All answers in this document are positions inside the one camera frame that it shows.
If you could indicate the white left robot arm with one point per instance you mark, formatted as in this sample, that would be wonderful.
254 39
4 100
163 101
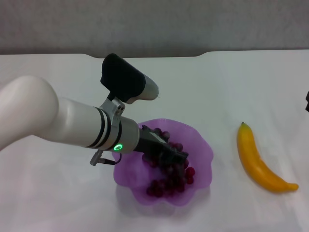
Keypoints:
60 116

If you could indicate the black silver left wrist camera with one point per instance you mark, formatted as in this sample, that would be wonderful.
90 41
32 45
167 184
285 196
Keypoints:
123 77

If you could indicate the dark red grape bunch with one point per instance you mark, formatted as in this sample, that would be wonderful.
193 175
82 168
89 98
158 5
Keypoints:
166 186

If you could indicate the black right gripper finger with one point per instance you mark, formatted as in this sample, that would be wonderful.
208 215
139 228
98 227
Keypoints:
307 101

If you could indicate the purple wavy plastic bowl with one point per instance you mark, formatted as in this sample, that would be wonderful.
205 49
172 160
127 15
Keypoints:
199 154

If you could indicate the yellow banana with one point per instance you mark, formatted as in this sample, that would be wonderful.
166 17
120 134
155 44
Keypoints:
251 157

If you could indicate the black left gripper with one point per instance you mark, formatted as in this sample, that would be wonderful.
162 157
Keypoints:
150 142

